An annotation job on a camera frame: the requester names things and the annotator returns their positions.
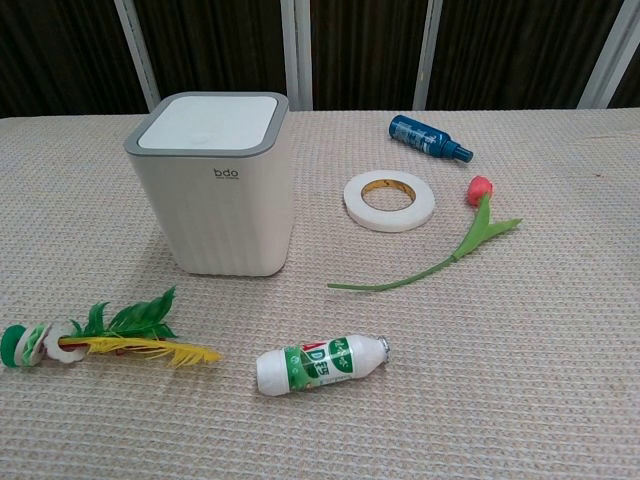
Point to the white plastic box lid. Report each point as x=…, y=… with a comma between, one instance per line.
x=200, y=120

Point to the white trash bin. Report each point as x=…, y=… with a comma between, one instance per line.
x=215, y=225

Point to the white tape roll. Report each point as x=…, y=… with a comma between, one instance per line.
x=355, y=210

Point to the white yogurt drink bottle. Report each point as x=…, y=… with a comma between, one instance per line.
x=320, y=366

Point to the blue spray bottle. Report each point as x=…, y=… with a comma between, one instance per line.
x=420, y=136

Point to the red artificial tulip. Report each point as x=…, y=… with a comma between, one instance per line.
x=481, y=189

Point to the green yellow feather shuttlecock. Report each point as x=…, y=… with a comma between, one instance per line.
x=145, y=316

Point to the beige woven table cloth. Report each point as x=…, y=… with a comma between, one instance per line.
x=500, y=375

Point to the white metal frame post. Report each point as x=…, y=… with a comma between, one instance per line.
x=135, y=50
x=296, y=50
x=427, y=50
x=610, y=55

